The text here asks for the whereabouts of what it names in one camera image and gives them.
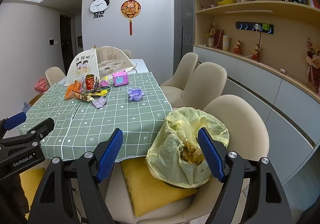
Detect beige mesh food cover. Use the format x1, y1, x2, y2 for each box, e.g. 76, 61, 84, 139
65, 45, 138, 87

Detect dried flower bouquet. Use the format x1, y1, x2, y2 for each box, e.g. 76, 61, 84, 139
305, 38, 320, 94

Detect dark door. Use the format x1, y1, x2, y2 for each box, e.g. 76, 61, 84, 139
59, 14, 75, 74

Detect panda wall clock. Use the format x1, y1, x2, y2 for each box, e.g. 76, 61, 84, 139
89, 0, 110, 19

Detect yellow plastic trash bag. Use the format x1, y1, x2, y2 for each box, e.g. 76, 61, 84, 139
146, 107, 230, 189

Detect red Chinese knot ornament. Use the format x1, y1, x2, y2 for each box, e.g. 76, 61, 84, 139
121, 0, 140, 36

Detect pink toy case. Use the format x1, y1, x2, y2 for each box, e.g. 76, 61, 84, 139
112, 70, 129, 87

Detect flowers in glass vase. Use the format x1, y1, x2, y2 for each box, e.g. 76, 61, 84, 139
206, 23, 217, 47

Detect purple snack wrapper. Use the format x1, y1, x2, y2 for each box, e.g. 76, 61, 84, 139
92, 97, 107, 108

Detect black power socket rail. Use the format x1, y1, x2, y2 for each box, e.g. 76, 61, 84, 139
235, 22, 274, 34

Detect red paper cup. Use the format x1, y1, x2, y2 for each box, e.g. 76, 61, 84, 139
85, 74, 95, 89

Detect purple toy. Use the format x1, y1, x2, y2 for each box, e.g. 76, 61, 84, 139
127, 87, 145, 102

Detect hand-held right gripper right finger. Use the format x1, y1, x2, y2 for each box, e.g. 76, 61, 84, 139
197, 127, 293, 224

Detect black trash bin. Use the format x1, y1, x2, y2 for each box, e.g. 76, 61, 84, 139
164, 180, 198, 189

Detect yellow seat cushion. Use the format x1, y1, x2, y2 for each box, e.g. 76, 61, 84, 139
121, 157, 199, 217
19, 167, 45, 219

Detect pile of snack wrappers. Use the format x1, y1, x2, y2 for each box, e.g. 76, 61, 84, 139
75, 76, 112, 103

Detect dark red gift bag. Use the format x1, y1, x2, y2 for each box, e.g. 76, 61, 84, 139
214, 29, 224, 48

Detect white charging cable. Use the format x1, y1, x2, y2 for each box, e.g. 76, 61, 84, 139
242, 29, 263, 59

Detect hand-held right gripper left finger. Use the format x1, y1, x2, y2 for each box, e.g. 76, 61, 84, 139
27, 128, 124, 224

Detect wooden wall shelf unit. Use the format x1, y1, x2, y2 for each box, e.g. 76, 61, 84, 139
192, 0, 320, 104

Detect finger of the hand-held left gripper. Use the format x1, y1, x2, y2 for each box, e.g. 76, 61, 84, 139
0, 117, 55, 155
0, 112, 27, 139

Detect grey sideboard cabinet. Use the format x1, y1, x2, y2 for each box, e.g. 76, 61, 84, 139
192, 46, 320, 189

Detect pink paper bag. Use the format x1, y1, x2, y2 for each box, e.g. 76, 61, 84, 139
34, 78, 48, 92

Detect orange snack wrapper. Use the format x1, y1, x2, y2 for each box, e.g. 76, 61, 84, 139
64, 81, 83, 100

